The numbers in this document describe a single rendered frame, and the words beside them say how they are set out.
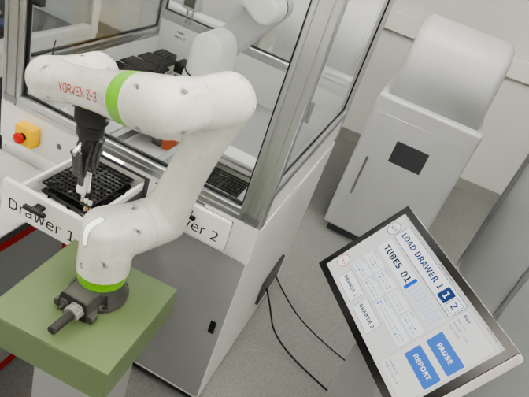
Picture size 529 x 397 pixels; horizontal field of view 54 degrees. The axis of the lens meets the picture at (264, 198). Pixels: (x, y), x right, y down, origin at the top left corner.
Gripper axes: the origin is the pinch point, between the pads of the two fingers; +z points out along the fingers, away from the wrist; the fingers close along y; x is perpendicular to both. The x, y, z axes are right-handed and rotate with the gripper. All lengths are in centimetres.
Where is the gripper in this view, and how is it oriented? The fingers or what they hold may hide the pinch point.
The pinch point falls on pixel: (83, 183)
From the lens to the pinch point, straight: 161.3
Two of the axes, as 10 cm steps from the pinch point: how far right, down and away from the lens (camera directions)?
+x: 8.9, 4.2, -1.6
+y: -3.5, 4.3, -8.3
